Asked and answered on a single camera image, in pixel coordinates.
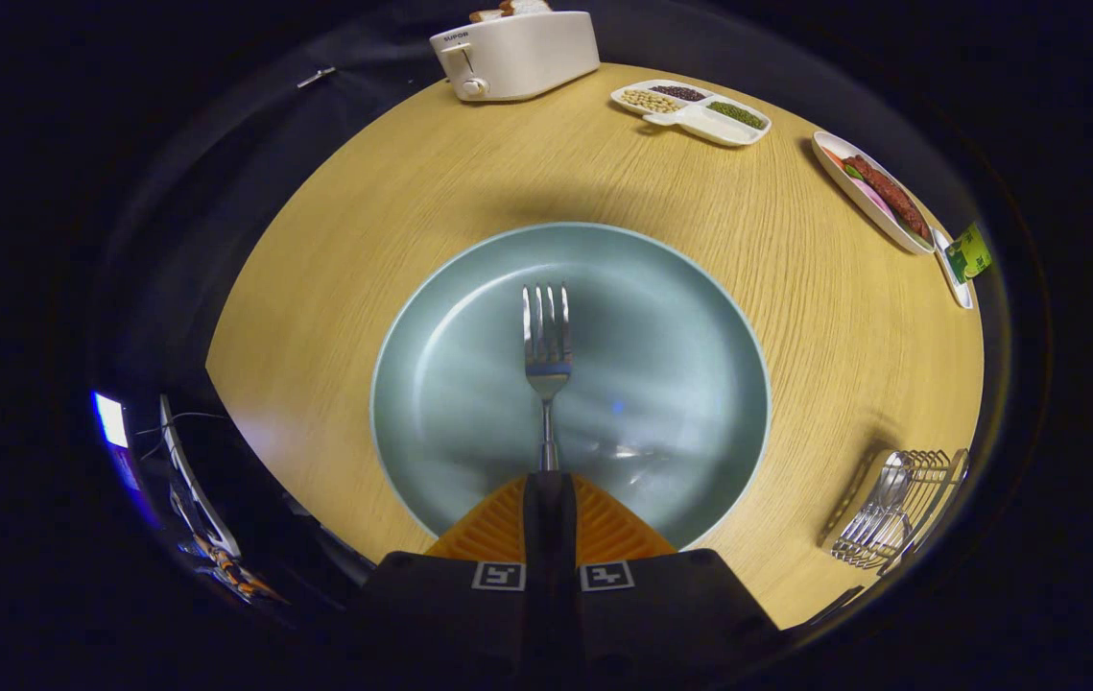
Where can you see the pink ham slice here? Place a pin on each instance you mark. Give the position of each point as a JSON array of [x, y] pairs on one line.
[[877, 200]]

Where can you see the white framed device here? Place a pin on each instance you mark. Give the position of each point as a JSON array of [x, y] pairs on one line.
[[191, 489]]

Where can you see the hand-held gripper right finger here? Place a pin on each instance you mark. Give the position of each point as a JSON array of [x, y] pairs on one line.
[[652, 605]]

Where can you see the white bread slice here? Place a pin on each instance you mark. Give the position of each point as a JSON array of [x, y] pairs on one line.
[[529, 7]]

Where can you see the colourful printed item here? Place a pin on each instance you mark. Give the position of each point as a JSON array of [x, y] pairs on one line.
[[234, 574]]

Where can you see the green lettuce leaf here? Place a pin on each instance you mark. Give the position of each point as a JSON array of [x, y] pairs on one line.
[[853, 172]]

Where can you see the brown crust bread slice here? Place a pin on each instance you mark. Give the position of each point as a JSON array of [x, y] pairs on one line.
[[486, 14]]

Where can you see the white divided dish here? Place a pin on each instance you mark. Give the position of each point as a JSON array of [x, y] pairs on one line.
[[690, 117]]

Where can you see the pile of dark beans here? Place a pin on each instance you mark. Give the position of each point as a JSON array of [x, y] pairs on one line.
[[678, 93]]

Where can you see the pile of yellow soybeans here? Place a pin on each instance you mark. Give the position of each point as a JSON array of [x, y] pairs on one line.
[[644, 100]]

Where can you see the white toaster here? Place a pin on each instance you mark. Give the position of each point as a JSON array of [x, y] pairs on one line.
[[527, 58]]

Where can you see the white square coaster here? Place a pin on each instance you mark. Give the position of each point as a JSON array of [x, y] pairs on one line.
[[954, 283]]

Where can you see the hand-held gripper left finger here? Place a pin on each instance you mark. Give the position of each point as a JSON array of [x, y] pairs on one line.
[[450, 605]]

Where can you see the white oval food plate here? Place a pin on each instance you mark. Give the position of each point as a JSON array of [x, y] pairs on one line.
[[867, 216]]

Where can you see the green label drink bottle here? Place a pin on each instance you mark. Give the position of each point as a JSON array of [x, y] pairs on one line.
[[970, 254]]

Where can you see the pile of green beans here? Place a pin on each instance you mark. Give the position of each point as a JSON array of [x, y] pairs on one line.
[[736, 115]]

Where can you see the lit computer screen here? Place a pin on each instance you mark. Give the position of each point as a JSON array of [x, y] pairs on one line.
[[112, 422]]

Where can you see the pale green round plate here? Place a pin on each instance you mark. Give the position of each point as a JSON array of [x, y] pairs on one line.
[[661, 384]]

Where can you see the brown meat piece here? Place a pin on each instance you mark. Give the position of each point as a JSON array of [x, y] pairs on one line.
[[891, 197]]

